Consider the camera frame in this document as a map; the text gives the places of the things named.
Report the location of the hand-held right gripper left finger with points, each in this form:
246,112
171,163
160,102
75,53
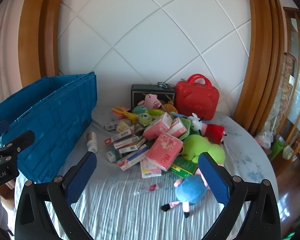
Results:
81,177

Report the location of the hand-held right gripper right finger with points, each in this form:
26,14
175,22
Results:
215,177

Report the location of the blue dress pig plush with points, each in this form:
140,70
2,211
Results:
190,190

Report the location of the large lime green plush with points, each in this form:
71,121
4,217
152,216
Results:
200,146

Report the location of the blue plastic crate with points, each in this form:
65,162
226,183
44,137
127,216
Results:
52,120

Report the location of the white cloth-covered desktop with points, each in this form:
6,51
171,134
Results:
127,217

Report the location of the dark green carton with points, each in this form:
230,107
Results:
183,167

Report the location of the white pill bottle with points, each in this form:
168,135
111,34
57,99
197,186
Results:
92,142

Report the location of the red dress pig plush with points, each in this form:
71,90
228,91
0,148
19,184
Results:
215,131

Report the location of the white rabbit plush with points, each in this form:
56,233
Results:
196,122

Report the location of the pile of medicine boxes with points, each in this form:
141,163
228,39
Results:
130,145

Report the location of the white plastic bag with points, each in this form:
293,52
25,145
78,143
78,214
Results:
265,138

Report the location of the white pink tissue pack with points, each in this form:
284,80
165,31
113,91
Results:
150,168

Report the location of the green bag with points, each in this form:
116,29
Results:
277,148

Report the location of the small blue toy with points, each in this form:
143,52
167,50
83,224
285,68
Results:
178,115

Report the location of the pink flat box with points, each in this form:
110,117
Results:
119,115

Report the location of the pale pink curtain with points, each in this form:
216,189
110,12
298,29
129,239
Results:
2,55

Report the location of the yellow plastic tongs toy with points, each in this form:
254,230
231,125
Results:
128,116

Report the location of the red toy carry case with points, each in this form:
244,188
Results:
197,97

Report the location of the brown plush toy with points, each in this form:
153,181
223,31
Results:
170,107

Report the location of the green one-eyed monster plush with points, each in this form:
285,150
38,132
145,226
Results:
145,118

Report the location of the yellow-green plush toy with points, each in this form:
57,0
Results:
155,112

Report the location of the teal plush toy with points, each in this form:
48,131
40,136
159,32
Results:
140,109

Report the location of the pink pig plush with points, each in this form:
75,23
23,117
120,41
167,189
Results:
151,101

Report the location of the black box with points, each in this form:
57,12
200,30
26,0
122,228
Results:
140,90

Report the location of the silver metal clip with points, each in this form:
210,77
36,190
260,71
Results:
163,85

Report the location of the wooden wall frame post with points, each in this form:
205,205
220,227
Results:
262,55
37,30

